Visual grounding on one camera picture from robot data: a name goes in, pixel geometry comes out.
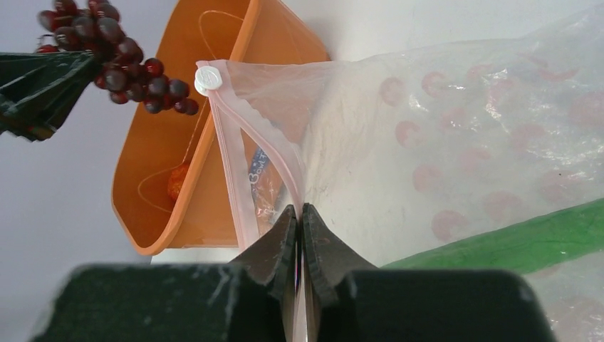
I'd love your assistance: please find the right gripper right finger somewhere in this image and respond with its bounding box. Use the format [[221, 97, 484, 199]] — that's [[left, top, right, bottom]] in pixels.
[[301, 203, 376, 341]]

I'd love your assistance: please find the orange plastic basket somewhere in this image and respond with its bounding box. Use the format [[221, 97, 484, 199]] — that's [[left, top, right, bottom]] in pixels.
[[112, 1, 329, 256]]

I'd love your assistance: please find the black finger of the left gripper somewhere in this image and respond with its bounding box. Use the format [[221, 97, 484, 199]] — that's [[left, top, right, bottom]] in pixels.
[[1, 51, 101, 142]]

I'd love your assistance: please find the dark red grape bunch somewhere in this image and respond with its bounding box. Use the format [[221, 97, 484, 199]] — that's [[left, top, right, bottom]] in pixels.
[[36, 1, 200, 115]]

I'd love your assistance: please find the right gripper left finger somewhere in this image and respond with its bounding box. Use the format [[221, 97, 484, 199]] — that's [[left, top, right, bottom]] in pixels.
[[229, 204, 298, 341]]

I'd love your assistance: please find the red tomato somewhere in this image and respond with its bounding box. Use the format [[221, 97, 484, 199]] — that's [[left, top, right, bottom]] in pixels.
[[167, 163, 189, 201]]

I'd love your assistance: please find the clear zip top bag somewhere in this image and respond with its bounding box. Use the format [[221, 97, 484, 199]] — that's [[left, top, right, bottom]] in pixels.
[[194, 5, 603, 341]]

